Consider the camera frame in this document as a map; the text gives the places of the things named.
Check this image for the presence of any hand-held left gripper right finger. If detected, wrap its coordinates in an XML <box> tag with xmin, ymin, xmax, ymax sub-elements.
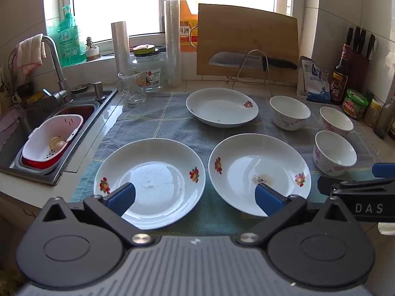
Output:
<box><xmin>236</xmin><ymin>183</ymin><xmax>341</xmax><ymax>249</ymax></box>

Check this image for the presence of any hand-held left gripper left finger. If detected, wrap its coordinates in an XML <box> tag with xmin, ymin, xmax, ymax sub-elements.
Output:
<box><xmin>41</xmin><ymin>183</ymin><xmax>155</xmax><ymax>248</ymax></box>

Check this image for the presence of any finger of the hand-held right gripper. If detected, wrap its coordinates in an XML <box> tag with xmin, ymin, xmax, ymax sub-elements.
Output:
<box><xmin>317</xmin><ymin>175</ymin><xmax>395</xmax><ymax>196</ymax></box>
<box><xmin>372</xmin><ymin>163</ymin><xmax>395</xmax><ymax>178</ymax></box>

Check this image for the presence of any white pink flower bowl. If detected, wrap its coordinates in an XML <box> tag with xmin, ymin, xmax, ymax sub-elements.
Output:
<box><xmin>319</xmin><ymin>106</ymin><xmax>354</xmax><ymax>137</ymax></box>
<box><xmin>313</xmin><ymin>130</ymin><xmax>357</xmax><ymax>176</ymax></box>
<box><xmin>269</xmin><ymin>95</ymin><xmax>311</xmax><ymax>131</ymax></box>

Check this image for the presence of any white fruit print plate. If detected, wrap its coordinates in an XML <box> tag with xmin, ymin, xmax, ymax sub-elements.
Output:
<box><xmin>93</xmin><ymin>138</ymin><xmax>206</xmax><ymax>230</ymax></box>
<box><xmin>208</xmin><ymin>133</ymin><xmax>312</xmax><ymax>217</ymax></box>
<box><xmin>185</xmin><ymin>88</ymin><xmax>259</xmax><ymax>128</ymax></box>

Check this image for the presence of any small yellow lidded jar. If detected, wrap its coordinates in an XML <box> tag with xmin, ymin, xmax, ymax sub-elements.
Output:
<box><xmin>363</xmin><ymin>98</ymin><xmax>385</xmax><ymax>127</ymax></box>

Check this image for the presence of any green lidded sauce jar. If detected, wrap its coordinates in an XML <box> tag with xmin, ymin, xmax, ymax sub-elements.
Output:
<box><xmin>342</xmin><ymin>88</ymin><xmax>369</xmax><ymax>120</ymax></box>

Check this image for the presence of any grey sink tub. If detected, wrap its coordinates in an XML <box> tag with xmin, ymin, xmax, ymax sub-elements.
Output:
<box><xmin>15</xmin><ymin>101</ymin><xmax>100</xmax><ymax>177</ymax></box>

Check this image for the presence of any grey blue checked towel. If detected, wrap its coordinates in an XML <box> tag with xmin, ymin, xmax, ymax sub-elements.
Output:
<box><xmin>72</xmin><ymin>92</ymin><xmax>381</xmax><ymax>235</ymax></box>

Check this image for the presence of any white colander basket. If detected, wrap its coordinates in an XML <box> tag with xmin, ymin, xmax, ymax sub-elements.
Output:
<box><xmin>22</xmin><ymin>114</ymin><xmax>84</xmax><ymax>170</ymax></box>

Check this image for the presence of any white and red strainer basket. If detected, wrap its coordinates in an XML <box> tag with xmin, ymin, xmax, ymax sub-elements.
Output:
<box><xmin>21</xmin><ymin>105</ymin><xmax>96</xmax><ymax>173</ymax></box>

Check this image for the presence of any dark vinegar bottle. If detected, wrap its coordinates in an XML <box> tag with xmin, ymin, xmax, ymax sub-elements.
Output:
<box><xmin>331</xmin><ymin>44</ymin><xmax>351</xmax><ymax>105</ymax></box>

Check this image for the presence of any dark red knife block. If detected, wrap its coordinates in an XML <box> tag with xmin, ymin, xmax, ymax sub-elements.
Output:
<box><xmin>344</xmin><ymin>45</ymin><xmax>371</xmax><ymax>84</ymax></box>

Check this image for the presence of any white blue salt bag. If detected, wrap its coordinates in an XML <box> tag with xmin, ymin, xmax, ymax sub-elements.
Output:
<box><xmin>297</xmin><ymin>56</ymin><xmax>332</xmax><ymax>104</ymax></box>

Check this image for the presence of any clear drinking glass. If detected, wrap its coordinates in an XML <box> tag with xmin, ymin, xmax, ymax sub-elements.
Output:
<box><xmin>117</xmin><ymin>72</ymin><xmax>147</xmax><ymax>107</ymax></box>

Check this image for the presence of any stainless steel sink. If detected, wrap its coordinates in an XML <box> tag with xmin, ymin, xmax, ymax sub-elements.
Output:
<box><xmin>0</xmin><ymin>88</ymin><xmax>119</xmax><ymax>185</ymax></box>

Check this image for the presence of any glass jar with green lid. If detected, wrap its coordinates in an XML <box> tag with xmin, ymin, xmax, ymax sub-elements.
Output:
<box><xmin>132</xmin><ymin>45</ymin><xmax>165</xmax><ymax>93</ymax></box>

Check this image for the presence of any purple dish cloth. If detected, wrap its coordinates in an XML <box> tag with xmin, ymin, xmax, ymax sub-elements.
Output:
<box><xmin>0</xmin><ymin>108</ymin><xmax>28</xmax><ymax>144</ymax></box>

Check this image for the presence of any metal faucet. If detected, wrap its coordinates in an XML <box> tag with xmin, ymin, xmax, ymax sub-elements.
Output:
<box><xmin>9</xmin><ymin>35</ymin><xmax>73</xmax><ymax>102</ymax></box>

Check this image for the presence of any small figurine pot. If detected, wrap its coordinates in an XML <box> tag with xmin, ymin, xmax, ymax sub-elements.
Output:
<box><xmin>85</xmin><ymin>36</ymin><xmax>100</xmax><ymax>61</ymax></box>

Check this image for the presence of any short plastic wrap roll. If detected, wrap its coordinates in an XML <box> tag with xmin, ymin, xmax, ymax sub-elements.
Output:
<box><xmin>111</xmin><ymin>21</ymin><xmax>132</xmax><ymax>74</ymax></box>

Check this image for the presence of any tall plastic wrap roll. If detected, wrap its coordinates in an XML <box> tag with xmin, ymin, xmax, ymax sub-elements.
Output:
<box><xmin>163</xmin><ymin>0</ymin><xmax>182</xmax><ymax>88</ymax></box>

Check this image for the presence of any green dish soap bottle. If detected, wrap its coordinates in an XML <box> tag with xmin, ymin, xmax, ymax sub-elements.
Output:
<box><xmin>57</xmin><ymin>5</ymin><xmax>87</xmax><ymax>67</ymax></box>

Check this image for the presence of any wooden cutting board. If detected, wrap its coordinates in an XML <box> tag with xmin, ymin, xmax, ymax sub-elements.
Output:
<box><xmin>197</xmin><ymin>3</ymin><xmax>300</xmax><ymax>77</ymax></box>

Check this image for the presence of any white pink edged cloth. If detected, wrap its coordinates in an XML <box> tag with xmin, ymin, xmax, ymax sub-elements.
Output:
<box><xmin>15</xmin><ymin>33</ymin><xmax>47</xmax><ymax>74</ymax></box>

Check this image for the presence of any orange cooking wine jug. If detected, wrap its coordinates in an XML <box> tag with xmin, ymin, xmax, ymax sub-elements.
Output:
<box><xmin>174</xmin><ymin>0</ymin><xmax>199</xmax><ymax>53</ymax></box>

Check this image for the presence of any metal wire rack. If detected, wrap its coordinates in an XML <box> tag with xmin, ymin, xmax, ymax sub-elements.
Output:
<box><xmin>227</xmin><ymin>49</ymin><xmax>274</xmax><ymax>85</ymax></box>

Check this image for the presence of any black handled kitchen knife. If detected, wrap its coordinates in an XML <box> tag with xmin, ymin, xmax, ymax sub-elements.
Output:
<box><xmin>208</xmin><ymin>51</ymin><xmax>298</xmax><ymax>71</ymax></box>

